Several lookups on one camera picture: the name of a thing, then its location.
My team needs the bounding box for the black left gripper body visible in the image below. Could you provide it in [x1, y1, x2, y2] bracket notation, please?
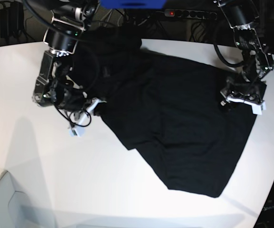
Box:
[225, 77, 266, 100]

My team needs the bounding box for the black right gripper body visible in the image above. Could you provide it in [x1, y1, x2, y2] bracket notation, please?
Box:
[56, 89, 87, 111]

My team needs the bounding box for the black t-shirt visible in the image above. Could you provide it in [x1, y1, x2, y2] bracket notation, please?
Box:
[73, 28, 256, 198]

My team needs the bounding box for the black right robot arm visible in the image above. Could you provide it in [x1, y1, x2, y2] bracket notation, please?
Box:
[22, 0, 98, 111]

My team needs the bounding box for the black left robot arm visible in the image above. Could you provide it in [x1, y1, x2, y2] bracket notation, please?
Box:
[213, 0, 274, 115]

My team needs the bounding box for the black device on floor left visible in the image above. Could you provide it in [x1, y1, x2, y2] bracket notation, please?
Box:
[0, 1, 24, 39]

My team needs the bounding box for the blue box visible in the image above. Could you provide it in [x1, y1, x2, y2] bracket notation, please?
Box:
[100, 0, 166, 9]

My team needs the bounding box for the grey bin at table corner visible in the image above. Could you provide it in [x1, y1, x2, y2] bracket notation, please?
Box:
[0, 171, 57, 228]

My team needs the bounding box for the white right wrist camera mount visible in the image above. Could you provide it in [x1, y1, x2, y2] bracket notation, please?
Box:
[68, 98, 106, 137]

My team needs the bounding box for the white power strip red switch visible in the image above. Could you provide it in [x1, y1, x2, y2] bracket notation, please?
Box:
[164, 9, 217, 20]

